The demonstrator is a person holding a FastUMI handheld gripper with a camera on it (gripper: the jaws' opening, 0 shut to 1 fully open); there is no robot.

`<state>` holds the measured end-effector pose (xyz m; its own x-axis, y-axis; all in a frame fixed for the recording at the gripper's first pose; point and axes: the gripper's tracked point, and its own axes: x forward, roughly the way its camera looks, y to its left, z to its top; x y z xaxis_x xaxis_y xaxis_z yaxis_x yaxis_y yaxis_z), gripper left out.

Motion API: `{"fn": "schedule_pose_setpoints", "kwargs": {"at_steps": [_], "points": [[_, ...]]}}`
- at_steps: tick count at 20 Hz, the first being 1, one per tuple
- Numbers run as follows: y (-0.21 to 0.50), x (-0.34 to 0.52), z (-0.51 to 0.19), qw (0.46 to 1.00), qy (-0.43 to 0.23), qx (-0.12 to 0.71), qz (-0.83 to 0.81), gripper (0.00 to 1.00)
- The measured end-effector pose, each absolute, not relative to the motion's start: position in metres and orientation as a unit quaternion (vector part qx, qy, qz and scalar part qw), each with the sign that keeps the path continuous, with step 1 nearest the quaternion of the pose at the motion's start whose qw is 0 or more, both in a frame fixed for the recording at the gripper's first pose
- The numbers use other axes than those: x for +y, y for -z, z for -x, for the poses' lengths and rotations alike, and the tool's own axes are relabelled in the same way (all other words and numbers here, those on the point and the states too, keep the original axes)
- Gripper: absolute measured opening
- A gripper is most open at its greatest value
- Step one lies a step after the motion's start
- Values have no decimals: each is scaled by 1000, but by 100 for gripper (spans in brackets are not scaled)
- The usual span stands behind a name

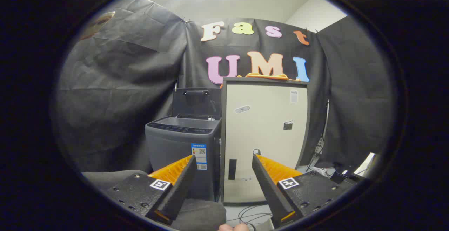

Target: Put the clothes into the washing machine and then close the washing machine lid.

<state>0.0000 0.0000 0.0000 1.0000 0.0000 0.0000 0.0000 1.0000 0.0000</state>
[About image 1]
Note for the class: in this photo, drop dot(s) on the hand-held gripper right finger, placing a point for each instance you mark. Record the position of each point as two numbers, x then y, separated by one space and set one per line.
266 185

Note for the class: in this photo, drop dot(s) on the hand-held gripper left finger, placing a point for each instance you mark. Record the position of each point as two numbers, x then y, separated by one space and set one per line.
182 182

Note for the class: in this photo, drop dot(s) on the grey washing machine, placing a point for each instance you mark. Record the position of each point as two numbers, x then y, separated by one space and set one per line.
175 147

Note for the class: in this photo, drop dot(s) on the orange polo shirt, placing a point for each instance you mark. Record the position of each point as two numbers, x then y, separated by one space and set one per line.
261 75

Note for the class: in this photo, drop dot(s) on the white flat panel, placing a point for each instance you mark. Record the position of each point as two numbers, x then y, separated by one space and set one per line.
366 162

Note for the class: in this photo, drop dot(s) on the black backdrop cloth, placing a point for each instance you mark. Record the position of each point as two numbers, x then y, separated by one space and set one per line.
122 83

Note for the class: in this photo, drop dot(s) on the beige cabinet with grey frame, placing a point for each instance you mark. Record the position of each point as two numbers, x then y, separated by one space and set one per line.
263 129

